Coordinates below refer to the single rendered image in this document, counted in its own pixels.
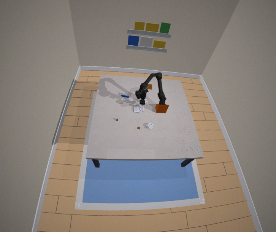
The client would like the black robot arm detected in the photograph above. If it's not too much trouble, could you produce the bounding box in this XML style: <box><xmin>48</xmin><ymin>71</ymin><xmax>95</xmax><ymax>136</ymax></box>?
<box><xmin>135</xmin><ymin>72</ymin><xmax>166</xmax><ymax>105</ymax></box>

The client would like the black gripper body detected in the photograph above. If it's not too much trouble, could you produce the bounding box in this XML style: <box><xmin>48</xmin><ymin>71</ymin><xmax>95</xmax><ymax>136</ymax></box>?
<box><xmin>140</xmin><ymin>95</ymin><xmax>146</xmax><ymax>105</ymax></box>

